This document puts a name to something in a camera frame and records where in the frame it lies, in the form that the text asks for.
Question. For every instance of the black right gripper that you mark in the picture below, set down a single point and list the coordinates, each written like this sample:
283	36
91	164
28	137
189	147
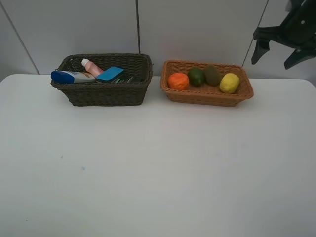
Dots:
297	30

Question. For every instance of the yellow lemon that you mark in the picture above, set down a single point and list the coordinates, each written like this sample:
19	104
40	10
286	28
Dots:
229	83

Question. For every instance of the brown kiwi fruit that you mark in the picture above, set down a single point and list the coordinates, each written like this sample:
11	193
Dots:
212	75

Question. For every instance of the green avocado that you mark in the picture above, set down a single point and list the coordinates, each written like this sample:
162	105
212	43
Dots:
196	77

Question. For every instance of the orange fruit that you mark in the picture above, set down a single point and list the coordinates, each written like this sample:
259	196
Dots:
178	81

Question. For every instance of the dark grey pump bottle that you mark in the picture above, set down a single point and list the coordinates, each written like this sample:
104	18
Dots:
128	79

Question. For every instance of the grey felt board eraser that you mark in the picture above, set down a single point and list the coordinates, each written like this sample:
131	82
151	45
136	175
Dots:
109	75

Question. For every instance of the pink bottle white cap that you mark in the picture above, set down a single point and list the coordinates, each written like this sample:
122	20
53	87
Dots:
91	68

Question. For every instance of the white bottle blue cap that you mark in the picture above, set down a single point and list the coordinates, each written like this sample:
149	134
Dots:
67	77

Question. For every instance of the orange wicker basket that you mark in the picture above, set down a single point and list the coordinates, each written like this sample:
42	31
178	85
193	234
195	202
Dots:
206	94

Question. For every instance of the dark brown wicker basket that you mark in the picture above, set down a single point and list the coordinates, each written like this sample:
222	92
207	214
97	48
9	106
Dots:
135	65

